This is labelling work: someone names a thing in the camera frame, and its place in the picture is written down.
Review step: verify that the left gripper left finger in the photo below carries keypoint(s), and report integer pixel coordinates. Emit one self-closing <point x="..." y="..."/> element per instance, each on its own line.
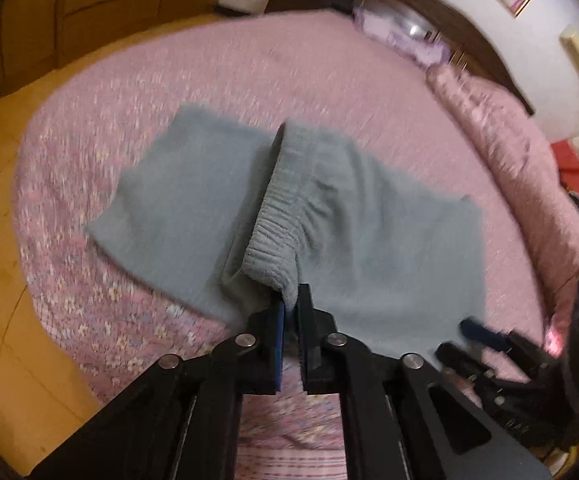
<point x="180" y="418"/>

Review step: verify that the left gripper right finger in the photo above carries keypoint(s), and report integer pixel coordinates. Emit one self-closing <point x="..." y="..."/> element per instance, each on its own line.
<point x="401" y="418"/>

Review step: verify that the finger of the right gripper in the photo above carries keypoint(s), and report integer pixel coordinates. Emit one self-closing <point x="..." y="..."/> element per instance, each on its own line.
<point x="462" y="363"/>
<point x="472" y="330"/>

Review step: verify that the grey-green pants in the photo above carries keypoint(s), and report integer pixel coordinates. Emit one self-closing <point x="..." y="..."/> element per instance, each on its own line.
<point x="223" y="216"/>

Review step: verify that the pink floral duvet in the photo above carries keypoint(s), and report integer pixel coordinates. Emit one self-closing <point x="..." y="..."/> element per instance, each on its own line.
<point x="523" y="165"/>

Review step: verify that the dark wooden headboard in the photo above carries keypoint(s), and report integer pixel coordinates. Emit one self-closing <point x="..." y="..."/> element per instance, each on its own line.
<point x="474" y="50"/>

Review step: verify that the pink floral bed sheet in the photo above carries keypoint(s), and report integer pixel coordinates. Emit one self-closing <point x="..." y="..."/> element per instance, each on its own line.
<point x="314" y="69"/>

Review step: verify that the purple pillow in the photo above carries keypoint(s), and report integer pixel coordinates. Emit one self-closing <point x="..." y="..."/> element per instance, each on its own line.
<point x="388" y="32"/>

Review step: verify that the dark wooden nightstand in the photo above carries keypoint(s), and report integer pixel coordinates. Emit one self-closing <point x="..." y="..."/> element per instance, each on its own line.
<point x="277" y="6"/>

